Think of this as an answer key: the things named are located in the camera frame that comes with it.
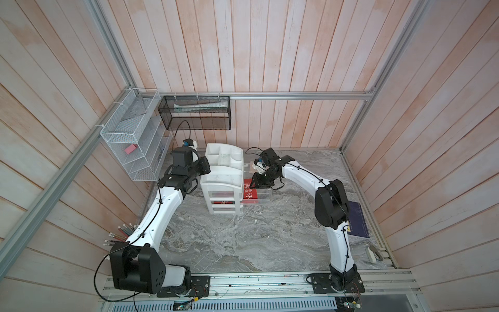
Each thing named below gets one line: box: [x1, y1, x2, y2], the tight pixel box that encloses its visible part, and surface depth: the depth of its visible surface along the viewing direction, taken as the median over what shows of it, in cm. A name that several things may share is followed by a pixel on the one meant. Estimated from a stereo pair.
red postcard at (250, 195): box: [240, 178, 259, 204], surface depth 94 cm
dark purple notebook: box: [347, 200, 370, 238], surface depth 91 cm
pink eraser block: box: [124, 143, 139, 155], surface depth 84 cm
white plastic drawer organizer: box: [199, 143, 245, 215], surface depth 85 cm
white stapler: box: [365, 245, 384, 264], surface depth 81 cm
